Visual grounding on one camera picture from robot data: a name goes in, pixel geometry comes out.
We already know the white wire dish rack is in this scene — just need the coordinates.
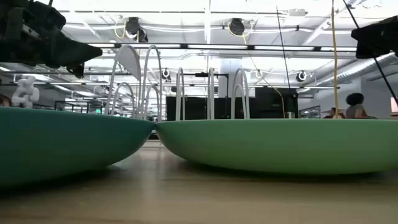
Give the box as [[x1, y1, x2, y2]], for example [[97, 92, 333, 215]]
[[104, 44, 251, 122]]

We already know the person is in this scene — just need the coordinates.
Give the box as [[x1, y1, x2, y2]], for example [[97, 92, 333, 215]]
[[345, 92, 379, 119]]

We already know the light green plate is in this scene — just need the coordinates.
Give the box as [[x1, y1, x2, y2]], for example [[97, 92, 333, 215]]
[[154, 118, 398, 175]]

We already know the black slanting cable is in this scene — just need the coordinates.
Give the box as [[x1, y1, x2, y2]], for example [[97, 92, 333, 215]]
[[343, 0, 398, 99]]

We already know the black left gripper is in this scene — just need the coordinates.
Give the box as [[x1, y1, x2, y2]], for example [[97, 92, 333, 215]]
[[0, 0, 103, 79]]

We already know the dark teal plate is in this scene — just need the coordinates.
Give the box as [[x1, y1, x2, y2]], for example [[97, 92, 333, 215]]
[[0, 106, 155, 187]]

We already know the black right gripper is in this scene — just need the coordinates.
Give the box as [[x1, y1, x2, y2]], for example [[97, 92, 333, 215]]
[[351, 16, 398, 59]]

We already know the large black screen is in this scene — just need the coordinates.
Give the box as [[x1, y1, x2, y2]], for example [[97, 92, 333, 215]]
[[165, 95, 230, 121], [254, 86, 299, 119]]

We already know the thin black hanging cable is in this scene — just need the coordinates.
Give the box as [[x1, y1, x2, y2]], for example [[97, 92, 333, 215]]
[[275, 0, 292, 96]]

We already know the thick yellow cable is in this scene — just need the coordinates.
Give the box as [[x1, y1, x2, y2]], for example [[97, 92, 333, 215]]
[[331, 0, 340, 119]]

